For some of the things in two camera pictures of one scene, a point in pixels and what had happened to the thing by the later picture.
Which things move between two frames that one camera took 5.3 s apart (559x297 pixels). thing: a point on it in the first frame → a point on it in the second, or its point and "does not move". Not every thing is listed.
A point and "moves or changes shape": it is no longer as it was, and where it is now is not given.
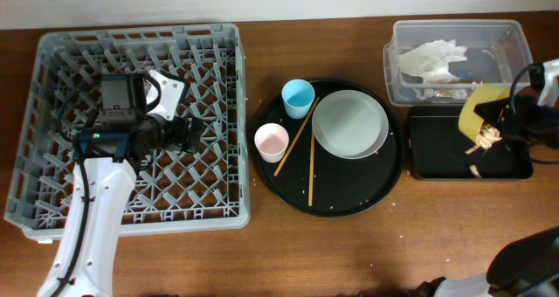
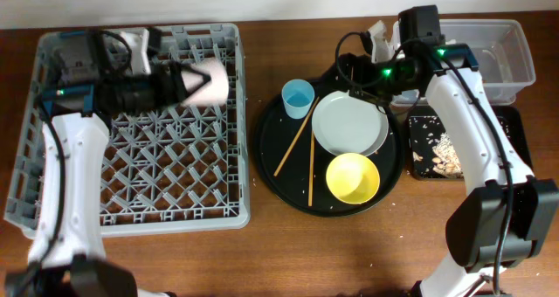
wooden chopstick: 295,138 does not move
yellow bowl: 469,122 moves or changes shape
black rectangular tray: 438,148 does not move
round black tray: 342,159 does not move
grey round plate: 350,124 does not move
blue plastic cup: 298,97 does not move
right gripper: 524,104 → 362,61
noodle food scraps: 488,134 moves or changes shape
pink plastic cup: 272,141 → 216,92
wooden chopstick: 311,169 does not move
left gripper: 175,140 → 177,91
